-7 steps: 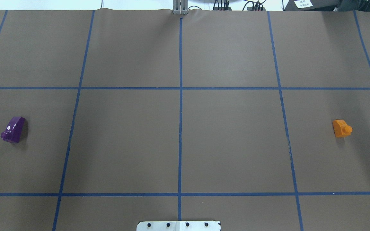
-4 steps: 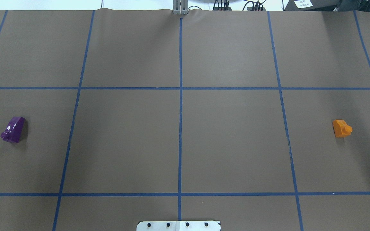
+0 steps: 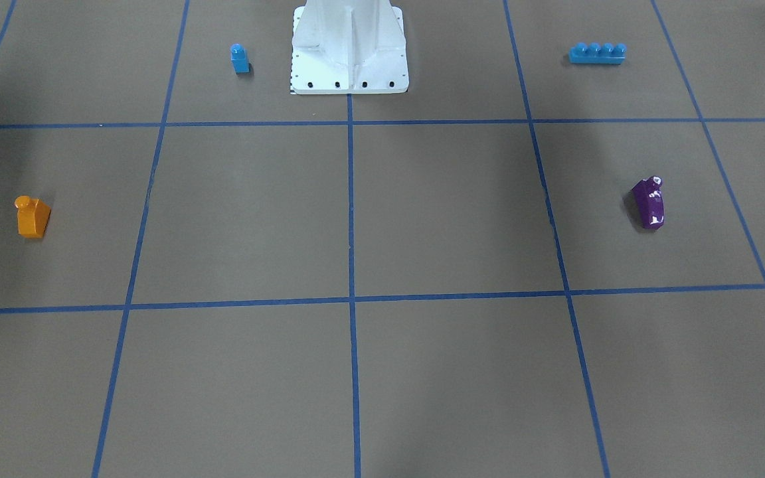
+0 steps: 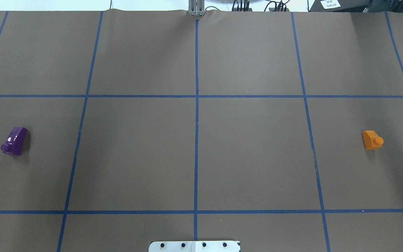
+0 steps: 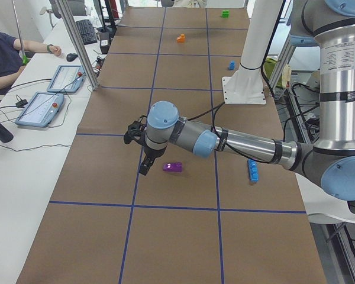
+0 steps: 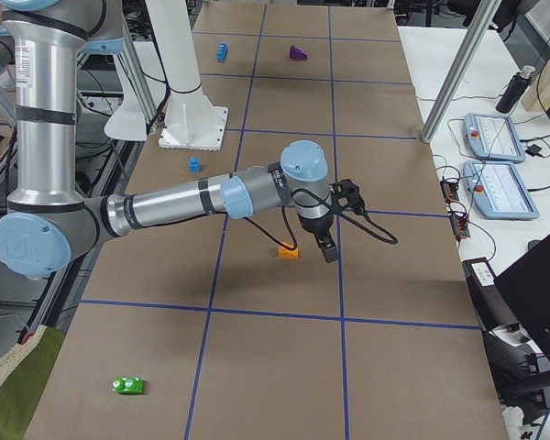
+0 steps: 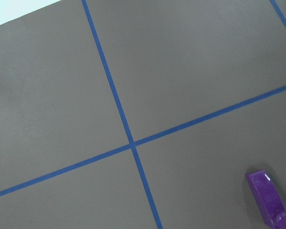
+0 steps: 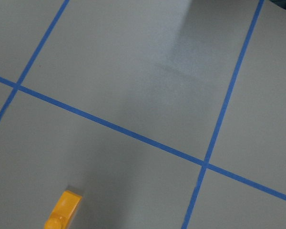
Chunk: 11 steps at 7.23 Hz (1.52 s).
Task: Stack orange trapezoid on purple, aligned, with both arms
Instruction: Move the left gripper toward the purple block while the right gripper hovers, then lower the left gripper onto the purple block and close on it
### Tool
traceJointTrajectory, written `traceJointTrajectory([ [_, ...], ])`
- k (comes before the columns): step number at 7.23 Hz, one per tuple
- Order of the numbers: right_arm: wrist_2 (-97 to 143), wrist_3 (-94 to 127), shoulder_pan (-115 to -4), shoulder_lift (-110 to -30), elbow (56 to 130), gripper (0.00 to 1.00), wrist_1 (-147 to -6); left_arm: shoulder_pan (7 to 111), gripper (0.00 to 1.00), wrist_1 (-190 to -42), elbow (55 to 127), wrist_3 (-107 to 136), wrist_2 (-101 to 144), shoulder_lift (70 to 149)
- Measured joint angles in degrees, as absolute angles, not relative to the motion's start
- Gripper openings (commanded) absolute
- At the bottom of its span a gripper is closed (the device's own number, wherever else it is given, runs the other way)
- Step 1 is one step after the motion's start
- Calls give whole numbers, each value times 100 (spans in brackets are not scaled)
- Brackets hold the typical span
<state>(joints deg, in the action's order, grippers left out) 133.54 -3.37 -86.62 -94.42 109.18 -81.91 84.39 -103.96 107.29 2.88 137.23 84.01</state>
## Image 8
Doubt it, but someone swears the orange trapezoid block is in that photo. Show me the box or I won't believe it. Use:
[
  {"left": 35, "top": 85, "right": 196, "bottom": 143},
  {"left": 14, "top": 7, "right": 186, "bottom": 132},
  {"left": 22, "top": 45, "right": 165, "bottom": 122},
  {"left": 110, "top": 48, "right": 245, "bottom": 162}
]
[{"left": 43, "top": 190, "right": 82, "bottom": 229}]

